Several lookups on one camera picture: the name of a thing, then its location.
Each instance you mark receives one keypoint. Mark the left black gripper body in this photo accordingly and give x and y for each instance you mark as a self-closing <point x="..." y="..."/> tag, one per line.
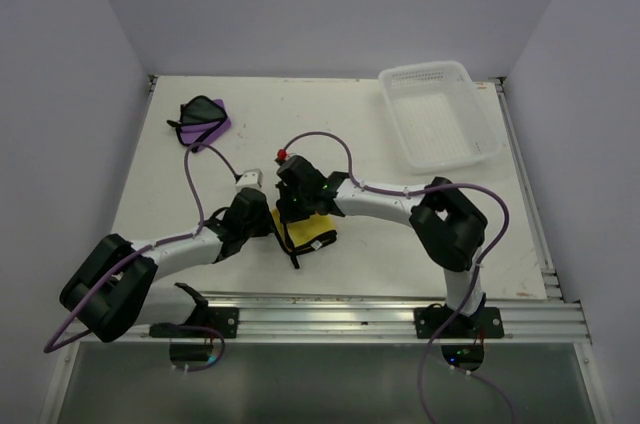
<point x="259" y="227"/>

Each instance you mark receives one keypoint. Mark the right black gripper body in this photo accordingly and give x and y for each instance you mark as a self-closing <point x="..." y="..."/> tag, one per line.
<point x="289" y="197"/>

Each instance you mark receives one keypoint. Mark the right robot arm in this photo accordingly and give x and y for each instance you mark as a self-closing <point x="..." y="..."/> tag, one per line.
<point x="449" y="226"/>

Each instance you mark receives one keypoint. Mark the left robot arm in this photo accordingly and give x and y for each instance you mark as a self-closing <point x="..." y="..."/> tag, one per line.
<point x="114" y="288"/>

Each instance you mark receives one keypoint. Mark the purple grey towel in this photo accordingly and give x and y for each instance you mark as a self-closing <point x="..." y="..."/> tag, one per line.
<point x="201" y="120"/>

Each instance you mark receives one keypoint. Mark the white plastic basket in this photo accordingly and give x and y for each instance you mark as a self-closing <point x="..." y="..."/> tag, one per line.
<point x="438" y="116"/>

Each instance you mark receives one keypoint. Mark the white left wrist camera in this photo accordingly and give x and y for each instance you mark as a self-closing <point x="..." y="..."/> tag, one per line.
<point x="249" y="179"/>

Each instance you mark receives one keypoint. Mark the left black base bracket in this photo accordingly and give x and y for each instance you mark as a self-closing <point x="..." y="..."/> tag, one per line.
<point x="224" y="320"/>

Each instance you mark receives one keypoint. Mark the aluminium mounting rail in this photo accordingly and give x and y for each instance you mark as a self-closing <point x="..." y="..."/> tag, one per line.
<point x="360" y="319"/>

